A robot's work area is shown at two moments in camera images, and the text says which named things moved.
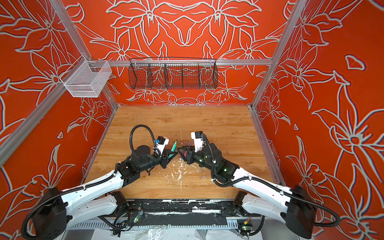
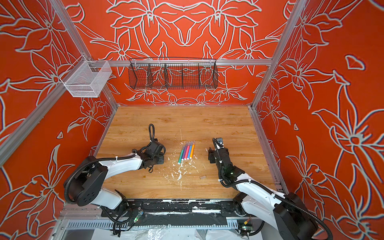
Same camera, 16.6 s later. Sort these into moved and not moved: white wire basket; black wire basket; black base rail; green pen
Moved: green pen
Not moved: white wire basket; black base rail; black wire basket
